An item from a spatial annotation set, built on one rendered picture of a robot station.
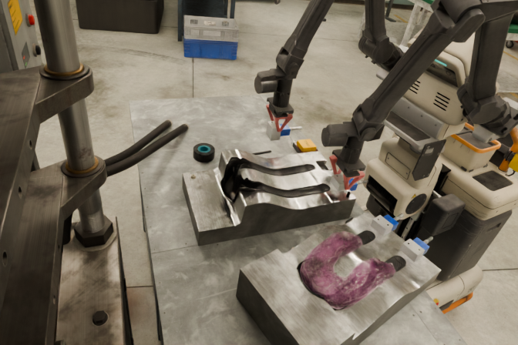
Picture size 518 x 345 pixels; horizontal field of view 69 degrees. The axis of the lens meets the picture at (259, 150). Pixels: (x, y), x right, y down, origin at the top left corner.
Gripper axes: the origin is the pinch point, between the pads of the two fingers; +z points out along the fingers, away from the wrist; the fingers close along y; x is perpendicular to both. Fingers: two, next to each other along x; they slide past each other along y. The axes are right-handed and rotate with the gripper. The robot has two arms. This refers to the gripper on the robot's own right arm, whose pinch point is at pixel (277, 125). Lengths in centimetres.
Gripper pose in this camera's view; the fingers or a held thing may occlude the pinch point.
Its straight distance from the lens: 136.8
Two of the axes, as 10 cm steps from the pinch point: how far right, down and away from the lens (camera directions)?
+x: 9.4, -1.1, 3.3
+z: -1.1, 8.1, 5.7
